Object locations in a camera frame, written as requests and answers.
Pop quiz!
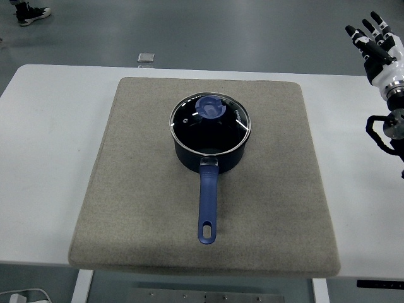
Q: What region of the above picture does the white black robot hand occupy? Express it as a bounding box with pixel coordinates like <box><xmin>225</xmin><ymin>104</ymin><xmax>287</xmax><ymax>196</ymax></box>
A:
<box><xmin>345</xmin><ymin>11</ymin><xmax>404</xmax><ymax>98</ymax></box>

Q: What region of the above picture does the glass pot lid blue knob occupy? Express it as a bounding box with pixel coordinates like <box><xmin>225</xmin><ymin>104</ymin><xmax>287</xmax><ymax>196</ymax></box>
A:
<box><xmin>169</xmin><ymin>91</ymin><xmax>253</xmax><ymax>157</ymax></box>

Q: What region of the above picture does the black table control panel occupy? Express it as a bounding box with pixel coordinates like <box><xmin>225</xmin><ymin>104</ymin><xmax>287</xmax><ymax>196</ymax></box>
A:
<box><xmin>356</xmin><ymin>279</ymin><xmax>404</xmax><ymax>288</ymax></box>

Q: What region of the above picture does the white table leg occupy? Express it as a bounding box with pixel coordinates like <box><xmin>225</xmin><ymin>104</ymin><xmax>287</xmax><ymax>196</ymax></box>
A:
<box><xmin>69</xmin><ymin>270</ymin><xmax>95</xmax><ymax>303</ymax></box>
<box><xmin>311</xmin><ymin>278</ymin><xmax>331</xmax><ymax>303</ymax></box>

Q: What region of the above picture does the beige fabric mat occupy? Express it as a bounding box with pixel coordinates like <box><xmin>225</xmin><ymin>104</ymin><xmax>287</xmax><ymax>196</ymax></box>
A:
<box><xmin>68</xmin><ymin>76</ymin><xmax>342</xmax><ymax>279</ymax></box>

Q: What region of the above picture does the person's foot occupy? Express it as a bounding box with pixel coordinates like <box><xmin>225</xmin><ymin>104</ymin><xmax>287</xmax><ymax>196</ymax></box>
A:
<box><xmin>14</xmin><ymin>0</ymin><xmax>52</xmax><ymax>27</ymax></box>

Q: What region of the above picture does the dark pot with blue handle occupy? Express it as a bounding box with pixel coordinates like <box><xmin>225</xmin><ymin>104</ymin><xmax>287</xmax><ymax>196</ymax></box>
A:
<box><xmin>172</xmin><ymin>132</ymin><xmax>249</xmax><ymax>246</ymax></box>

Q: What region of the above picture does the white cable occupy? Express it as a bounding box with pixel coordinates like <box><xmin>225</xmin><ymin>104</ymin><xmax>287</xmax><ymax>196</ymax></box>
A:
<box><xmin>18</xmin><ymin>287</ymin><xmax>51</xmax><ymax>303</ymax></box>

